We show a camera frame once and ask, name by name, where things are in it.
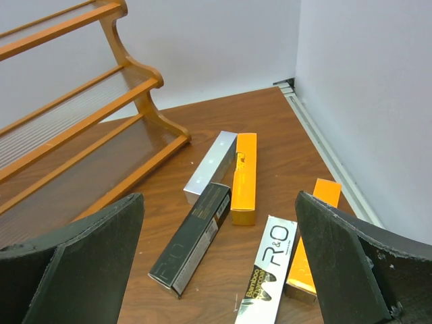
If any orange toothpaste box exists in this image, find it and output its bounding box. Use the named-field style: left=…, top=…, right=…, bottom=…
left=284, top=178, right=342, bottom=306
left=231, top=133, right=257, bottom=226

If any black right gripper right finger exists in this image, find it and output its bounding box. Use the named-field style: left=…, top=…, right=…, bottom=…
left=295, top=191, right=431, bottom=323

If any silver R&O charcoal toothpaste box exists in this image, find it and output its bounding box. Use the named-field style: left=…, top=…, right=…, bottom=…
left=235, top=216, right=298, bottom=324

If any orange toothpaste box right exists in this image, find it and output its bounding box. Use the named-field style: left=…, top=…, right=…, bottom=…
left=284, top=178, right=342, bottom=306

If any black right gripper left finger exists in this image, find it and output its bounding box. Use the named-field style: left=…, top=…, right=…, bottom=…
left=1, top=193, right=144, bottom=323

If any black R&O toothpaste box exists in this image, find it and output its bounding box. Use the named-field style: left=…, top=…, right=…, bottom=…
left=148, top=183, right=232, bottom=299

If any wooden three-tier shelf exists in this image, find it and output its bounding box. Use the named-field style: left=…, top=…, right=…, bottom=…
left=1, top=1, right=191, bottom=246

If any aluminium table edge rail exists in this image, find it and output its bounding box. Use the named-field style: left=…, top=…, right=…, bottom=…
left=273, top=78, right=384, bottom=228

